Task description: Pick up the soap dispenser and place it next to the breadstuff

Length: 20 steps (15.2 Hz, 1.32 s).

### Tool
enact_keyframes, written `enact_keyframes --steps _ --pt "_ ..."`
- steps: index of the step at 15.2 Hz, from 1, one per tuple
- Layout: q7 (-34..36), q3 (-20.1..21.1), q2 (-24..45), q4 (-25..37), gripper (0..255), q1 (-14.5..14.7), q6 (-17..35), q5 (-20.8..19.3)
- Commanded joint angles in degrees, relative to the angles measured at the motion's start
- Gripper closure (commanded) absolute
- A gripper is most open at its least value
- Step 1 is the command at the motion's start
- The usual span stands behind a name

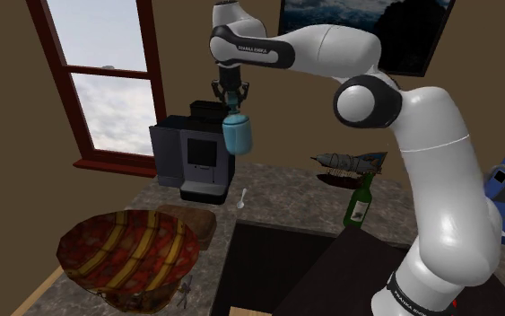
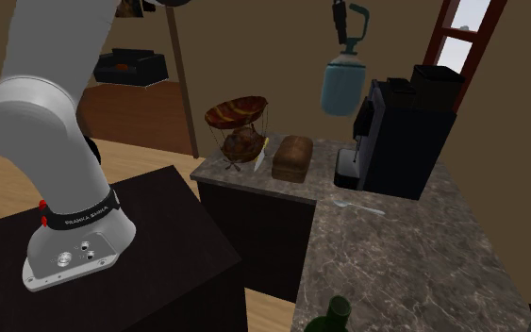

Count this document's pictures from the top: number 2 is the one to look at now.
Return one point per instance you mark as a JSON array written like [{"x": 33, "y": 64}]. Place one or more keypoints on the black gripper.
[{"x": 339, "y": 20}]

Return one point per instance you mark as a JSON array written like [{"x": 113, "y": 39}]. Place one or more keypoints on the green glass bottle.
[{"x": 336, "y": 315}]

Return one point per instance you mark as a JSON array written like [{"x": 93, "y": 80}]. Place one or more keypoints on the black coffee machine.
[{"x": 407, "y": 147}]

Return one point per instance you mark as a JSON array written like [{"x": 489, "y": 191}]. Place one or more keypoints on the teal spray bottle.
[{"x": 343, "y": 87}]

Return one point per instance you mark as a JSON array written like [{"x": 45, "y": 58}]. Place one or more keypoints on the black robot stand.
[{"x": 164, "y": 239}]

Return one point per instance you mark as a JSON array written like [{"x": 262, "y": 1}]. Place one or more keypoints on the brown bread loaf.
[{"x": 291, "y": 158}]

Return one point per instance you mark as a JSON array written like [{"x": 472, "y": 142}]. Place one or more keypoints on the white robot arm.
[{"x": 49, "y": 115}]

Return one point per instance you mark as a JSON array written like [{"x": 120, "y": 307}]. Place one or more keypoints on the black armchair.
[{"x": 129, "y": 69}]

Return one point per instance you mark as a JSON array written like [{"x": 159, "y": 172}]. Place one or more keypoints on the silver spoon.
[{"x": 361, "y": 208}]

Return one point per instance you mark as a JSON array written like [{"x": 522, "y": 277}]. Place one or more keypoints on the red-framed window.
[{"x": 462, "y": 36}]

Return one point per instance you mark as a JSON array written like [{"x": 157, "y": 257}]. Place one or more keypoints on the dark kitchen cabinet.
[{"x": 256, "y": 234}]

